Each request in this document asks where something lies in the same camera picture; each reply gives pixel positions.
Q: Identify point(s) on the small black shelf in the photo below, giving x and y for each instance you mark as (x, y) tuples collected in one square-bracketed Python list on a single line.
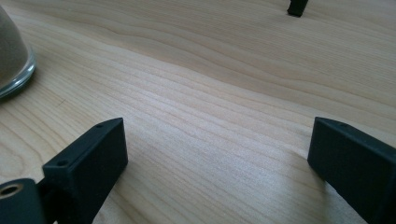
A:
[(297, 7)]

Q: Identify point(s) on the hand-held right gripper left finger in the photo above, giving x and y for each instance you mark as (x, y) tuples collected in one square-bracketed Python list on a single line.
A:
[(90, 161)]

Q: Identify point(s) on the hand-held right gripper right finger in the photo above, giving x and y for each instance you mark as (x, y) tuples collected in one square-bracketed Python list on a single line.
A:
[(355, 161)]

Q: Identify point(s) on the glass jar with brown powder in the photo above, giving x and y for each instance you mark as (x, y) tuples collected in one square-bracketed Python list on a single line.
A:
[(11, 53)]

